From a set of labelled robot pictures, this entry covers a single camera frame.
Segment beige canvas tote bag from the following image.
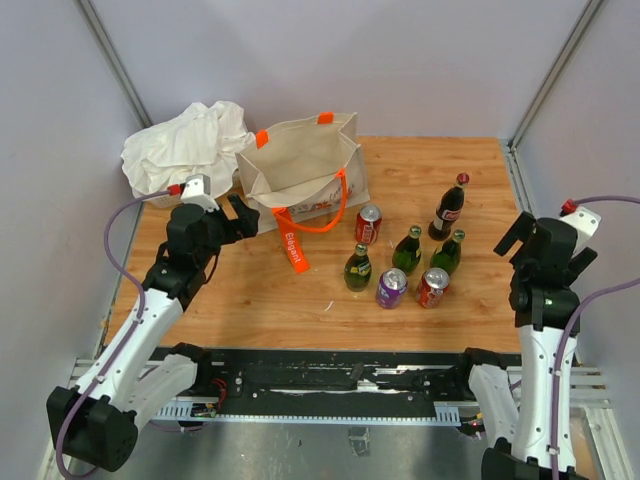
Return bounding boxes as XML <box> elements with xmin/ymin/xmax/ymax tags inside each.
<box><xmin>236</xmin><ymin>112</ymin><xmax>370</xmax><ymax>274</ymax></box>

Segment brown cola glass bottle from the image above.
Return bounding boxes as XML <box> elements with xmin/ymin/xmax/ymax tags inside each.
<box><xmin>428</xmin><ymin>172</ymin><xmax>470</xmax><ymax>241</ymax></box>

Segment green glass bottle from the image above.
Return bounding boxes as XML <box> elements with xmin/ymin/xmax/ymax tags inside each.
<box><xmin>392</xmin><ymin>225</ymin><xmax>422</xmax><ymax>276</ymax></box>
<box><xmin>429</xmin><ymin>229</ymin><xmax>466</xmax><ymax>276</ymax></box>
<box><xmin>343</xmin><ymin>243</ymin><xmax>371</xmax><ymax>292</ymax></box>

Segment red soda can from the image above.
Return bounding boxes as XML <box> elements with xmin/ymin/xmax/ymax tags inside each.
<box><xmin>355</xmin><ymin>204</ymin><xmax>382</xmax><ymax>245</ymax></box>
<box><xmin>415</xmin><ymin>267</ymin><xmax>450</xmax><ymax>309</ymax></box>

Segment purple soda can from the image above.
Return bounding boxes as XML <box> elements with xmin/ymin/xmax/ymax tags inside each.
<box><xmin>376</xmin><ymin>268</ymin><xmax>408</xmax><ymax>309</ymax></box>

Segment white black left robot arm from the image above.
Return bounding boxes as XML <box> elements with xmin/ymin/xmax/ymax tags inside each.
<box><xmin>46</xmin><ymin>193</ymin><xmax>259</xmax><ymax>479</ymax></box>

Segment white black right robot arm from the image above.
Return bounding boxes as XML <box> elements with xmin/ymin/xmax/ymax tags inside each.
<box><xmin>452</xmin><ymin>207</ymin><xmax>601</xmax><ymax>479</ymax></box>

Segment white plastic basket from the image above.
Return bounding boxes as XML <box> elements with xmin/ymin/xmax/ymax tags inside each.
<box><xmin>142</xmin><ymin>169</ymin><xmax>241</xmax><ymax>209</ymax></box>

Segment white crumpled cloth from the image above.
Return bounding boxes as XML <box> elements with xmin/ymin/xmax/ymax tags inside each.
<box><xmin>121</xmin><ymin>101</ymin><xmax>255</xmax><ymax>197</ymax></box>

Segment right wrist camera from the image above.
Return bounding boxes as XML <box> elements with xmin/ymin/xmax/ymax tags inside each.
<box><xmin>560</xmin><ymin>199</ymin><xmax>601</xmax><ymax>255</ymax></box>

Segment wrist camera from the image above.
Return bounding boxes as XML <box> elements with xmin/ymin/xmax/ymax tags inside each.
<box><xmin>180</xmin><ymin>174</ymin><xmax>219</xmax><ymax>213</ymax></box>
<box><xmin>560</xmin><ymin>199</ymin><xmax>601</xmax><ymax>255</ymax></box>

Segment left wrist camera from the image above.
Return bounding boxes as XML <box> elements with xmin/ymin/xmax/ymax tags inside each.
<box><xmin>180</xmin><ymin>174</ymin><xmax>219</xmax><ymax>213</ymax></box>

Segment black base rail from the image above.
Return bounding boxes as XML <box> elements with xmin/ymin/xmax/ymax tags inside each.
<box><xmin>154</xmin><ymin>347</ymin><xmax>514</xmax><ymax>419</ymax></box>

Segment grey slotted cable duct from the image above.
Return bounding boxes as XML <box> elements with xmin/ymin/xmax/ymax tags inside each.
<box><xmin>151</xmin><ymin>397</ymin><xmax>462</xmax><ymax>429</ymax></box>

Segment aluminium corner post right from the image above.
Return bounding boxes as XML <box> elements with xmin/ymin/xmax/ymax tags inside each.
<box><xmin>506</xmin><ymin>0</ymin><xmax>608</xmax><ymax>152</ymax></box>

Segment aluminium corner post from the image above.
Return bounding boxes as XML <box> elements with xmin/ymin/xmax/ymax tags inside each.
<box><xmin>506</xmin><ymin>0</ymin><xmax>608</xmax><ymax>152</ymax></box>
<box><xmin>74</xmin><ymin>0</ymin><xmax>153</xmax><ymax>128</ymax></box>

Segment aluminium corner post left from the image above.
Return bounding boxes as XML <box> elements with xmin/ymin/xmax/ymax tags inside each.
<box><xmin>74</xmin><ymin>0</ymin><xmax>153</xmax><ymax>128</ymax></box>

